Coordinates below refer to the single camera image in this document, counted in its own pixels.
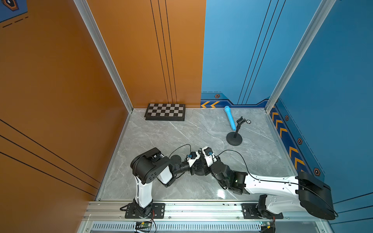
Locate aluminium rail frame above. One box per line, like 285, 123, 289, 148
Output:
78, 200, 333, 233

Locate left green circuit board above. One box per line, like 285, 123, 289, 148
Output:
135, 221, 152, 232

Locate right green circuit board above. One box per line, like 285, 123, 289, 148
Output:
259, 222, 276, 233

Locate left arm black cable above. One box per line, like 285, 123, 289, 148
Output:
168, 144, 192, 159

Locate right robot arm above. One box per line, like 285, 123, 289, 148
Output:
208, 160, 338, 220

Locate green circuit board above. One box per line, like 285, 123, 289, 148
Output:
259, 222, 276, 233
135, 221, 152, 232

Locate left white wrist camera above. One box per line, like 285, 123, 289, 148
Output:
186, 151, 200, 168

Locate light blue toy microphone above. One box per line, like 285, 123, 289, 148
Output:
224, 106, 237, 131

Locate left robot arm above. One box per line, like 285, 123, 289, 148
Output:
130, 148, 201, 218

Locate black stand pole with clip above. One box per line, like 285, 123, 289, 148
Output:
234, 116, 246, 138

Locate black round stand base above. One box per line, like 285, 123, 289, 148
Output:
226, 132, 242, 146

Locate black white checkerboard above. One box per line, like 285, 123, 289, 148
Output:
144, 103, 186, 121

